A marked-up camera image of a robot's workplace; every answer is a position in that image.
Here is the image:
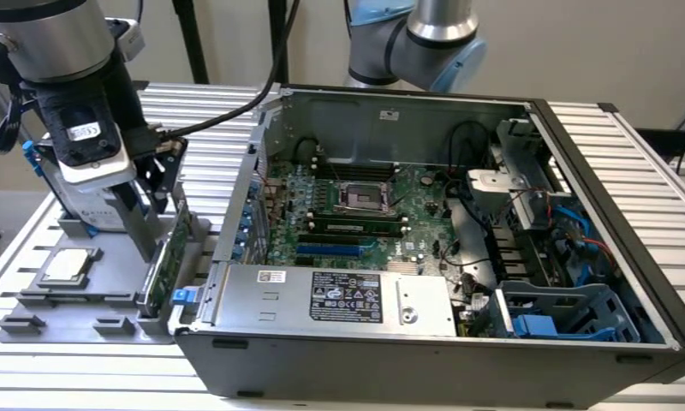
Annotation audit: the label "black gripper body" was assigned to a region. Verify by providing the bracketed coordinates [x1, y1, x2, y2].
[99, 55, 188, 164]

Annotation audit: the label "hard disk with blue rails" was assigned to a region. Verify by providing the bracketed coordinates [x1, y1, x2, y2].
[20, 136, 151, 239]

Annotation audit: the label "grey box on wrist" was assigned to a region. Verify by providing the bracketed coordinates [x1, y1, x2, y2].
[105, 18, 148, 63]

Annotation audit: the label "green graphics card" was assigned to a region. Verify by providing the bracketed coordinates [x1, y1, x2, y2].
[135, 198, 195, 319]

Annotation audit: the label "grey parts rack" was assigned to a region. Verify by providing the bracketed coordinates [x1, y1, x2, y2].
[0, 205, 222, 346]

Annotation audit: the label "silver CPU chip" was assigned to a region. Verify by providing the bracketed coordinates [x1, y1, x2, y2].
[37, 247, 104, 288]

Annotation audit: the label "black RAM slot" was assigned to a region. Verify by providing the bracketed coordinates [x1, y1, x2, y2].
[319, 162, 395, 173]
[318, 170, 395, 182]

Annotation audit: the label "blue expansion slot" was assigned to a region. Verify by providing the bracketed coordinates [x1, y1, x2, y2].
[295, 242, 363, 258]

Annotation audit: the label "CPU socket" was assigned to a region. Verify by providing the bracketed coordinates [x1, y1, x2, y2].
[331, 181, 400, 214]

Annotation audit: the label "RAM stick with white label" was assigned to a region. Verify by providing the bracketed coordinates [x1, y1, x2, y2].
[310, 215, 407, 236]

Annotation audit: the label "silver power supply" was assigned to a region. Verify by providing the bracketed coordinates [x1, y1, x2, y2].
[212, 262, 459, 338]

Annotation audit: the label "green motherboard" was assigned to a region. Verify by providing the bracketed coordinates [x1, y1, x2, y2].
[255, 161, 466, 276]

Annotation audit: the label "silver chipset heatsink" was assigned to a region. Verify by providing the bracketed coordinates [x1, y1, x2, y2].
[387, 261, 426, 276]

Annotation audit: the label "silver metal drive bay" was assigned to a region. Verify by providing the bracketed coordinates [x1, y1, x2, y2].
[467, 116, 574, 229]

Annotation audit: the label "open black PC case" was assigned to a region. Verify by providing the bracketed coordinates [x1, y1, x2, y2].
[168, 83, 685, 400]

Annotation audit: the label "blue plastic disk bay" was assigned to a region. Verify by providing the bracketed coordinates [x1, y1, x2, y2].
[492, 279, 646, 344]

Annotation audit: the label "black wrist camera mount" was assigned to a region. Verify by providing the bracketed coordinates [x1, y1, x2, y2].
[33, 80, 128, 171]

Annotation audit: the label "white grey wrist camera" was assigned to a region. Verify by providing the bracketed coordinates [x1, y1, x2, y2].
[56, 145, 139, 193]

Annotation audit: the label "thick black gripper cable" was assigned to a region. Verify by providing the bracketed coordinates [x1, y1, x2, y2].
[157, 0, 306, 139]

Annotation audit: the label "braided black camera cable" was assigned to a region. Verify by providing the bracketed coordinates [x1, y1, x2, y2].
[0, 80, 36, 156]

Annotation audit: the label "black looped wire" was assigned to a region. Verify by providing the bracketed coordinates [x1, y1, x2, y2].
[292, 136, 323, 164]
[447, 121, 491, 173]

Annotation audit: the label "thin red black wire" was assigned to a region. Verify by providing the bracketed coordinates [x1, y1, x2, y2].
[442, 239, 483, 268]

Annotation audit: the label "blue data wire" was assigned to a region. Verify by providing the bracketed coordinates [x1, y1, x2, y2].
[552, 204, 602, 294]

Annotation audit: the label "aluminium frame with black mat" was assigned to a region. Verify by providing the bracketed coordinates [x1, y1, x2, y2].
[632, 106, 685, 177]

